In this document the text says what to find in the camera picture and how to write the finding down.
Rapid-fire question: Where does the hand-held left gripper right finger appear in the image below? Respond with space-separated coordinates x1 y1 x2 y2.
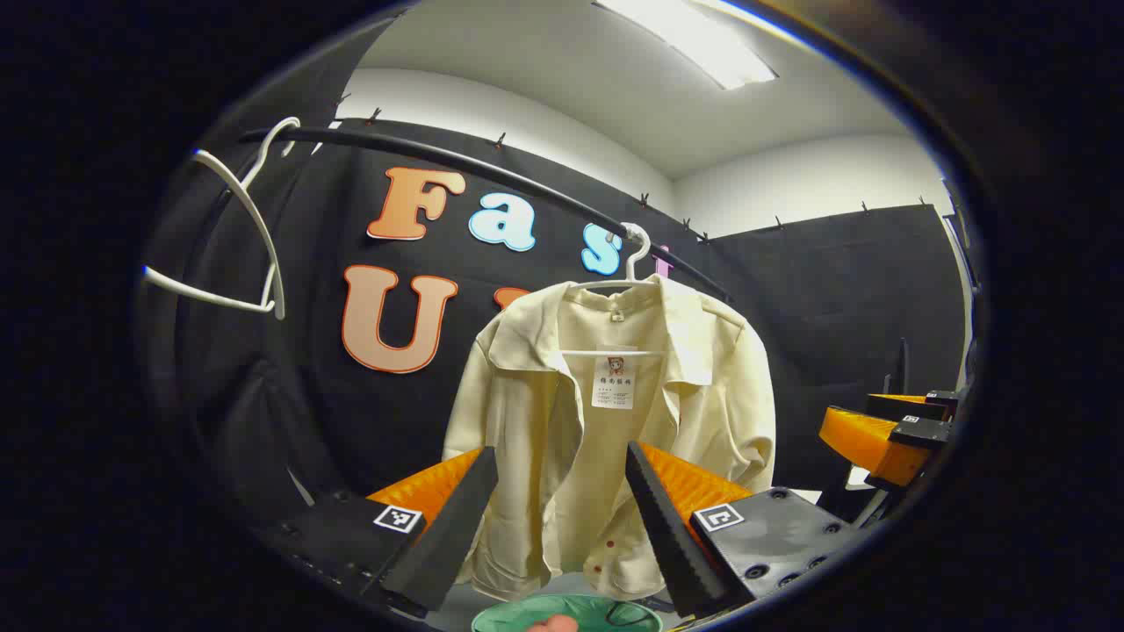
623 439 872 620

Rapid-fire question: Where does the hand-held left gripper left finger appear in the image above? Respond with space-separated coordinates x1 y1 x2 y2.
259 446 500 615

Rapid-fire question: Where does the cream button shirt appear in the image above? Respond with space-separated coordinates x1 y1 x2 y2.
442 274 778 602

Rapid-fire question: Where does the white hanger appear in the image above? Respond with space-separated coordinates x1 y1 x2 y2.
562 222 668 359
143 117 301 321

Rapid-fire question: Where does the black clothes rack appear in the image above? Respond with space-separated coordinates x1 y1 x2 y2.
239 126 734 304

